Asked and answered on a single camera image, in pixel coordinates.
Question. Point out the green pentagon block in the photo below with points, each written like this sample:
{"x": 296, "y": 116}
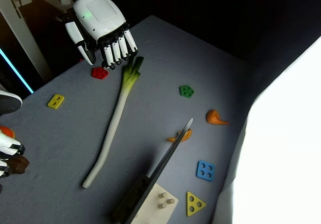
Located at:
{"x": 186, "y": 91}

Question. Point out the long white leek stalk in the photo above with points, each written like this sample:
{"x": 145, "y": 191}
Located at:
{"x": 118, "y": 113}

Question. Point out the wooden peg board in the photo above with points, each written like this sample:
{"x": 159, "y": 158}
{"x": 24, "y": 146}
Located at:
{"x": 160, "y": 209}

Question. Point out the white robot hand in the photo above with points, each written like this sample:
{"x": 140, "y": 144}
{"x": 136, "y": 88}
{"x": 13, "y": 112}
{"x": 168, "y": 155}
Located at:
{"x": 100, "y": 15}
{"x": 7, "y": 146}

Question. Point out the red pentagon block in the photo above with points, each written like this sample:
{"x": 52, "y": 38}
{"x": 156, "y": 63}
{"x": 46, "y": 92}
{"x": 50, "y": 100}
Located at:
{"x": 99, "y": 72}

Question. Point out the brown ridged toy food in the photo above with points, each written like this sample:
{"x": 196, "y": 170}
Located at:
{"x": 20, "y": 165}

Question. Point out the grey table cloth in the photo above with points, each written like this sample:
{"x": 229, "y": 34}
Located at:
{"x": 163, "y": 58}

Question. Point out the curled orange toy chicken wing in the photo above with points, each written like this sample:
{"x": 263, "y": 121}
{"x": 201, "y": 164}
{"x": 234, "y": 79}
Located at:
{"x": 214, "y": 118}

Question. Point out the orange toy fruit slice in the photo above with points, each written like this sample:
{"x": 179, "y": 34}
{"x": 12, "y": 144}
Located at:
{"x": 8, "y": 132}

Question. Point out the yellow triangle block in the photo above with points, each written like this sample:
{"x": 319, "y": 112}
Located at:
{"x": 193, "y": 204}

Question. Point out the white vertical post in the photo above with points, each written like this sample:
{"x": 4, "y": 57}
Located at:
{"x": 27, "y": 40}

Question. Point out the yellow two-hole rectangle block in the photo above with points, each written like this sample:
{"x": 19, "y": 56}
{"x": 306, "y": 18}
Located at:
{"x": 55, "y": 101}

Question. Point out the flat orange toy chicken wing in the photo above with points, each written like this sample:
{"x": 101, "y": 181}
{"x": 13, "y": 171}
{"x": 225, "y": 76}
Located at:
{"x": 186, "y": 135}

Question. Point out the large silver cleaver blade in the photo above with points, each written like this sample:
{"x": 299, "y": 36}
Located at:
{"x": 175, "y": 143}

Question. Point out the blue square four-hole block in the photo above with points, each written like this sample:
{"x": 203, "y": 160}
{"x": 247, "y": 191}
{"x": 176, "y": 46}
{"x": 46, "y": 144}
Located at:
{"x": 205, "y": 170}

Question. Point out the cyan light strip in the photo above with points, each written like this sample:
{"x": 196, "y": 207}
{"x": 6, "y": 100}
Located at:
{"x": 17, "y": 73}

